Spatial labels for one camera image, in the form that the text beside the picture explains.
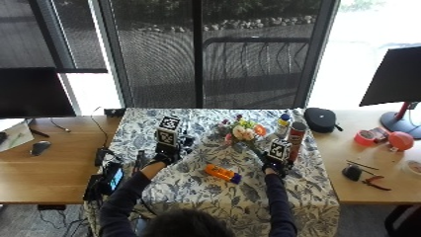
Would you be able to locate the person's right hand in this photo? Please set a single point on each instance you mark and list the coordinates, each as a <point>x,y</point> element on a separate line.
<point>274,166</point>

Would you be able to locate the person's left hand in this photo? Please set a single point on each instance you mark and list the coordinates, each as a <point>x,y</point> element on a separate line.
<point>164,154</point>

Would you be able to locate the mixed flower bouquet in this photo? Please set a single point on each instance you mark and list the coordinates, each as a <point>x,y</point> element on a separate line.
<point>242,131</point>

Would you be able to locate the white marker cube left glove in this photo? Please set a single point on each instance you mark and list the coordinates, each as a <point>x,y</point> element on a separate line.
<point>168,131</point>

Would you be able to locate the white marker cube glove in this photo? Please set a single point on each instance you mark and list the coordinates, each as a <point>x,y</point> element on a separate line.
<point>280,149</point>
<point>168,131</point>

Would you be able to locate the orange bottle with purple cap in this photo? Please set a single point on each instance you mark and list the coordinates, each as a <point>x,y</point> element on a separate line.
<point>220,173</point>

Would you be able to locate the black clip tool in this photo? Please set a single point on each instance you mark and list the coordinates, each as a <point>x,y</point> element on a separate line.
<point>140,160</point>

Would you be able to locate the small black box device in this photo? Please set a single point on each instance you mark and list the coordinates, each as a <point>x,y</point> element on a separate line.
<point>113,112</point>

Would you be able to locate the blue floral tablecloth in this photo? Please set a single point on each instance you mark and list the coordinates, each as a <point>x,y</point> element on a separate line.
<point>210,204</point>

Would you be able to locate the black smartphone with lit screen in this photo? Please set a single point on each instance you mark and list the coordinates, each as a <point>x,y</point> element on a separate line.
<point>114,177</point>

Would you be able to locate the white marker cube right glove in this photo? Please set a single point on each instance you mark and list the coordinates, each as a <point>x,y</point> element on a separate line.
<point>280,149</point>

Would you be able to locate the spray can with blue cap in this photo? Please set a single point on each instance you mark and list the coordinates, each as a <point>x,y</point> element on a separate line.
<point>282,126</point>

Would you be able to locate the tall red snack can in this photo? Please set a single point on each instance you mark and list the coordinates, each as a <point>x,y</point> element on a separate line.
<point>297,138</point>

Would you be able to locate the flat black device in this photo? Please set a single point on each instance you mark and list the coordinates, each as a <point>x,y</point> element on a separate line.
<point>93,187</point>

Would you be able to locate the black zip pouch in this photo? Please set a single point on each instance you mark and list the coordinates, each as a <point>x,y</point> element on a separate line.
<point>320,120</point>

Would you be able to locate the black computer mouse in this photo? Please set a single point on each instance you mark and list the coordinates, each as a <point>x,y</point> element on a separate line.
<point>40,148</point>

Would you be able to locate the black metal railing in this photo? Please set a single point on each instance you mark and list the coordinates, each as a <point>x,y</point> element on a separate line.
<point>254,41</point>

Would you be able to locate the black flat monitor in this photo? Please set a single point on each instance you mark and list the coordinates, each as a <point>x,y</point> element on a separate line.
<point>32,94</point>

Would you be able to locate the small black round object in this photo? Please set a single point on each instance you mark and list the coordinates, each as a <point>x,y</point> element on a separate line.
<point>352,172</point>

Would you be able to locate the white paper sheet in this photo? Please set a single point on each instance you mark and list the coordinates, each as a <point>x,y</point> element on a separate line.
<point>14,136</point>

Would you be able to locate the red tape roll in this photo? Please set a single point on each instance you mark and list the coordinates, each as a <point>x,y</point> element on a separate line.
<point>364,138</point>

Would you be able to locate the thin dark pencil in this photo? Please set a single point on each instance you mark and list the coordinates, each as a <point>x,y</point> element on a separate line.
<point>362,165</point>

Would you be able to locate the dark red packet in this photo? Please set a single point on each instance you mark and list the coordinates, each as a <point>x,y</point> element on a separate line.
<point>380,133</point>

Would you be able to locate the red round ball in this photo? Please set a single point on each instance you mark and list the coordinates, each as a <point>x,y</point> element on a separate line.
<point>400,141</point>

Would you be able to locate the black monitor with red stand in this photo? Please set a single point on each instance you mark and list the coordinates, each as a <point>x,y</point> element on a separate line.
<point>394,79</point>

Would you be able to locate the white bowl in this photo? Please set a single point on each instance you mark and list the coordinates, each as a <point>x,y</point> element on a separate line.
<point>414,168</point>

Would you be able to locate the dark chair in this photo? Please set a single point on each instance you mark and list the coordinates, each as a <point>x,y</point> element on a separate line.
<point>405,222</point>

